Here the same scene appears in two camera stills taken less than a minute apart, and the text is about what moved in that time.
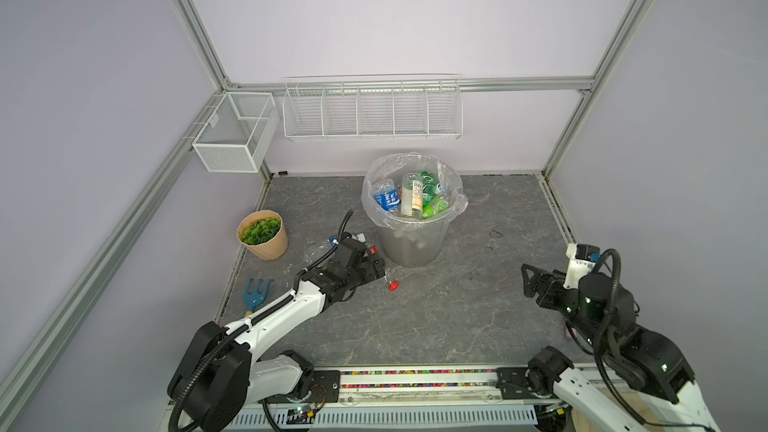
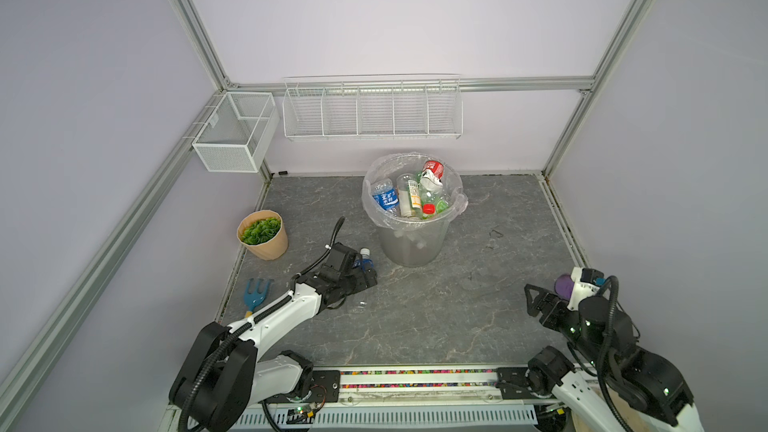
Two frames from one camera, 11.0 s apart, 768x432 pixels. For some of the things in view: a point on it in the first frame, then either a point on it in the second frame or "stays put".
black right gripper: (554, 281) -> (558, 306)
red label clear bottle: (393, 275) -> (431, 182)
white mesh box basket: (237, 136) stays put
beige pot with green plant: (262, 232) stays put
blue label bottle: (387, 195) stays put
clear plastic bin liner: (391, 166) stays put
